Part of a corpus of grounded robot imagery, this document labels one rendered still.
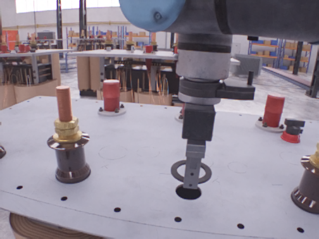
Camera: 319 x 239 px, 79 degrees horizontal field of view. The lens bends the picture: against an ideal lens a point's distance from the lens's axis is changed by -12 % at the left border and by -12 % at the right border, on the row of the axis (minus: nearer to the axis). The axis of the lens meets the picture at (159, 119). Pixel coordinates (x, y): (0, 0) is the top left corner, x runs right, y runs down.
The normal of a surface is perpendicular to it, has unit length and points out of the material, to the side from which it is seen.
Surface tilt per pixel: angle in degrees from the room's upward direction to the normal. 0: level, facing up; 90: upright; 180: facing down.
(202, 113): 90
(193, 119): 90
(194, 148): 90
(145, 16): 90
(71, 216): 11
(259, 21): 141
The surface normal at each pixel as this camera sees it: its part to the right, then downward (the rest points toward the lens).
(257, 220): 0.04, -0.94
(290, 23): -0.37, 0.91
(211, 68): 0.07, 0.35
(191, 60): -0.55, 0.26
